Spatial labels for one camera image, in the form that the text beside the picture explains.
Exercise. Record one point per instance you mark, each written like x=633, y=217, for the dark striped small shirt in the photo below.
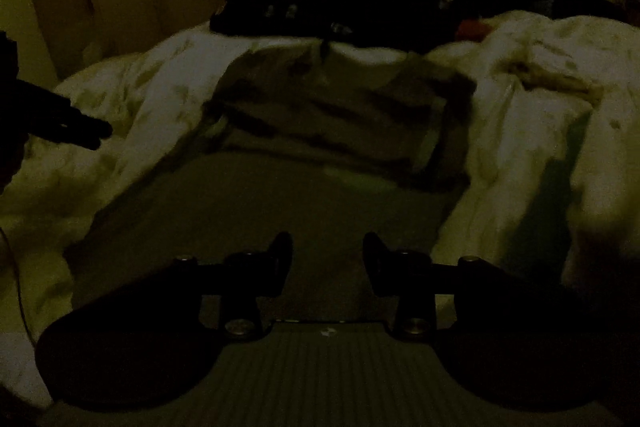
x=299, y=140

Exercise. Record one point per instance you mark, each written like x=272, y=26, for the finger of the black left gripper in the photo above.
x=29, y=109

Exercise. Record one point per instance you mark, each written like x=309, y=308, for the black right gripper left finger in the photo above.
x=151, y=340

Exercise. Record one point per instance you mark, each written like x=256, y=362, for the floral white bed duvet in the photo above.
x=553, y=167

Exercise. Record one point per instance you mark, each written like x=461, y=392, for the small red item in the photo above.
x=473, y=30

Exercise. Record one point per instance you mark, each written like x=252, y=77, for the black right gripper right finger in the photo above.
x=509, y=338

